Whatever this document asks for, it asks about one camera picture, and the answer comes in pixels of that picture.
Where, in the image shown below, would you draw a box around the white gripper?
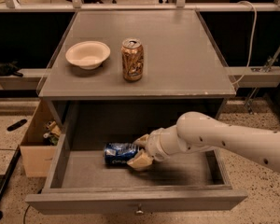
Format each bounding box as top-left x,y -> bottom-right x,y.
127,127 -> 177,171

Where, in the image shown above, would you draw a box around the blue pepsi can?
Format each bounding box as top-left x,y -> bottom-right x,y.
104,143 -> 139,165

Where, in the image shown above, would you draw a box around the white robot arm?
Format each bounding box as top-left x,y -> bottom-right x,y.
128,112 -> 280,174

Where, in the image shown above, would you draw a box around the metal drawer knob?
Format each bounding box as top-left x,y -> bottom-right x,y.
134,204 -> 145,216

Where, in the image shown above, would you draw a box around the grey open drawer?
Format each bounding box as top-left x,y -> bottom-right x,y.
25,100 -> 249,216

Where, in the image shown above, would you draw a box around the grey cabinet counter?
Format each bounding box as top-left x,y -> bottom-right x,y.
36,8 -> 238,133

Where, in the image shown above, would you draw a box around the gold soda can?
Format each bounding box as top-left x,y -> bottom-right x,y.
121,38 -> 144,81

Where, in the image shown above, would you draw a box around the items in cardboard box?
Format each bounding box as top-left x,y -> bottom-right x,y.
43,120 -> 61,146

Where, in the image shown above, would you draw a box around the cardboard box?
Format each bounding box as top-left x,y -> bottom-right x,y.
20,101 -> 57,177

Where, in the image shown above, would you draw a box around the metal clamp stand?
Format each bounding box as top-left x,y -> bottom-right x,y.
245,46 -> 280,114

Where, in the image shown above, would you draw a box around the black marker on floor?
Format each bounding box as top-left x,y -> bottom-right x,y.
7,119 -> 27,132

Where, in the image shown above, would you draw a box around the black pole on floor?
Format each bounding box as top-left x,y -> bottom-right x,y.
0,147 -> 21,219

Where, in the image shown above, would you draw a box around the black object on ledge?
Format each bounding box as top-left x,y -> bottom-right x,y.
0,61 -> 23,77

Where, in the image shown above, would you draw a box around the white cable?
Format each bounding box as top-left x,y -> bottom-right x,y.
230,0 -> 259,86

